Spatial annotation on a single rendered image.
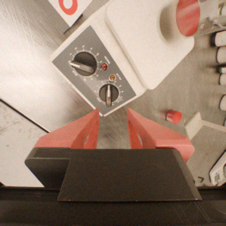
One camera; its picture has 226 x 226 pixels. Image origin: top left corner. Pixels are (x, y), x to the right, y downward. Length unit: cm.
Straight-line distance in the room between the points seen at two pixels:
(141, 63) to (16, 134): 23
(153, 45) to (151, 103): 17
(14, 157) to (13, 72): 14
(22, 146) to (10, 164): 4
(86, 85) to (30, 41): 10
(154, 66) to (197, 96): 32
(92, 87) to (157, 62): 10
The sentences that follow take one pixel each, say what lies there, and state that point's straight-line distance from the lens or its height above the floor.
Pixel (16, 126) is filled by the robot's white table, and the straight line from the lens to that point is 24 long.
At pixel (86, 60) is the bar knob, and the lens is 17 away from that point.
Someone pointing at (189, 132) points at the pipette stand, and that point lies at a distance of 50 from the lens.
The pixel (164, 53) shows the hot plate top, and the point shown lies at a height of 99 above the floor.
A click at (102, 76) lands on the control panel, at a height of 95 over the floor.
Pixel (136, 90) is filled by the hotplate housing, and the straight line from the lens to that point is 19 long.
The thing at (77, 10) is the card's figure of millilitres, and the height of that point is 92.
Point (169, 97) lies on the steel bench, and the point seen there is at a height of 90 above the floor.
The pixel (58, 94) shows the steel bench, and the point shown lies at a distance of 22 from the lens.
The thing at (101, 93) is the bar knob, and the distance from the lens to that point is 19.
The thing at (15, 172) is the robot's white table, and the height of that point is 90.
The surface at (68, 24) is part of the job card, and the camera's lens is 23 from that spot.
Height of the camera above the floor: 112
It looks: 60 degrees down
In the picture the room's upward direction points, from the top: 123 degrees clockwise
